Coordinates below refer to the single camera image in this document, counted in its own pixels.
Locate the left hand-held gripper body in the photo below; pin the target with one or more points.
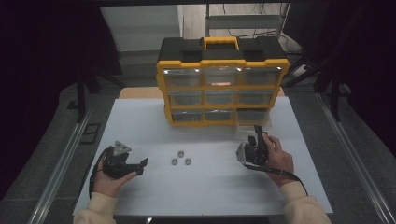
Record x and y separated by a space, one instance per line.
115 163

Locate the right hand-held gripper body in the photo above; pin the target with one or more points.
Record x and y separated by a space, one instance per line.
253 155

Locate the clear plastic organizer drawer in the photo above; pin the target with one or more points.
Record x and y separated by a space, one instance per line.
252 119

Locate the yellow black organizer box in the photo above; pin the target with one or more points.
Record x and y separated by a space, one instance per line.
193 49

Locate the person's left hand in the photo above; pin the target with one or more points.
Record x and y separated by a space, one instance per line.
107 186

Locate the person's right hand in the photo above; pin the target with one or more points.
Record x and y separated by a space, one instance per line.
280 163

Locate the black floor plate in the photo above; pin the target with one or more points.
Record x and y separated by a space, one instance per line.
90 133

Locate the copper coloured small parts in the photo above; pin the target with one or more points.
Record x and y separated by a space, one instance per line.
221 83

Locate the tan wooden board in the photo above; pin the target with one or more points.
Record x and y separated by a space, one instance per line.
140 92

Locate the black metal stand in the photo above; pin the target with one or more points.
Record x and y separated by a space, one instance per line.
81 96
334 93

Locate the group of clear drawers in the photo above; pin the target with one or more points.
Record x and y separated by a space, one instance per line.
183 79

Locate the dark curtain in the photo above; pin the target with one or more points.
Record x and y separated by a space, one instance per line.
367 62
37 77

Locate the aluminium frame rail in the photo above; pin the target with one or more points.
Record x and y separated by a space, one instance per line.
355 155
60 172

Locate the grey metal shelf frame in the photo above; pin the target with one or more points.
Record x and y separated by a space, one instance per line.
246 21

